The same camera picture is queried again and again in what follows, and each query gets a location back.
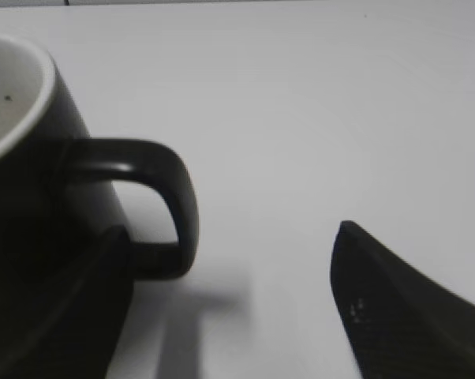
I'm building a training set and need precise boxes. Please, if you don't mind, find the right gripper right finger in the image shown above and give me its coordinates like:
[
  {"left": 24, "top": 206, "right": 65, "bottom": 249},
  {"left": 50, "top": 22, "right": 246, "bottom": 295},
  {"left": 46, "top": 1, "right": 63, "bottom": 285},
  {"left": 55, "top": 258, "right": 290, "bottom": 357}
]
[{"left": 330, "top": 220, "right": 475, "bottom": 378}]

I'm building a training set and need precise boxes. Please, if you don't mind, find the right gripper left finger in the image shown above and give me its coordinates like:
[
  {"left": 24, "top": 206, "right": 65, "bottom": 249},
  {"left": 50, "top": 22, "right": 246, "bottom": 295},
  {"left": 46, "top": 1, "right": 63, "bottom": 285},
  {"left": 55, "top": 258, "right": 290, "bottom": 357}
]
[{"left": 0, "top": 226, "right": 133, "bottom": 378}]

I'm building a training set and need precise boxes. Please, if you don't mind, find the black ceramic mug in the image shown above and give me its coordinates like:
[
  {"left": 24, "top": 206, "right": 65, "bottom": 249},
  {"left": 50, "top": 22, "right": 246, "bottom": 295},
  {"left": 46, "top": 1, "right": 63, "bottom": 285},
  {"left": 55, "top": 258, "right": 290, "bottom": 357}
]
[{"left": 0, "top": 34, "right": 199, "bottom": 280}]

